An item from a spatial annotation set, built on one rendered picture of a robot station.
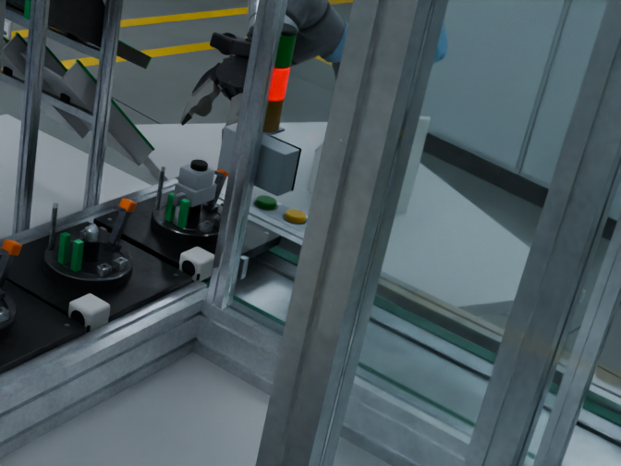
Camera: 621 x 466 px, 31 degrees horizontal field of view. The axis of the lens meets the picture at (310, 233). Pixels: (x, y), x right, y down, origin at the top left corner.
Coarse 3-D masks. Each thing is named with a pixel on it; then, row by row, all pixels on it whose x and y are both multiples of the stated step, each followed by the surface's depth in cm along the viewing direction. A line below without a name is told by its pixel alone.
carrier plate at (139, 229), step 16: (144, 208) 201; (96, 224) 194; (112, 224) 193; (128, 224) 194; (144, 224) 195; (128, 240) 190; (144, 240) 190; (160, 240) 191; (160, 256) 187; (176, 256) 187
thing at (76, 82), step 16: (48, 48) 201; (48, 64) 203; (80, 64) 192; (48, 80) 201; (64, 80) 191; (80, 80) 193; (96, 80) 196; (80, 96) 195; (112, 112) 202; (112, 128) 203; (128, 128) 206; (112, 144) 213; (128, 144) 208; (144, 144) 211
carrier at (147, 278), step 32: (0, 256) 176; (32, 256) 178; (64, 256) 173; (96, 256) 176; (128, 256) 180; (32, 288) 169; (64, 288) 171; (96, 288) 172; (128, 288) 175; (160, 288) 176; (96, 320) 164
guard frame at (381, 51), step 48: (384, 0) 47; (384, 48) 47; (336, 96) 49; (384, 96) 48; (336, 144) 50; (384, 144) 48; (336, 192) 50; (384, 192) 50; (336, 240) 52; (336, 288) 52; (288, 336) 54; (336, 336) 53; (288, 384) 55; (336, 384) 55; (288, 432) 57
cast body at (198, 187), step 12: (180, 168) 192; (192, 168) 192; (204, 168) 192; (180, 180) 193; (192, 180) 191; (204, 180) 192; (180, 192) 192; (192, 192) 191; (204, 192) 193; (192, 204) 192
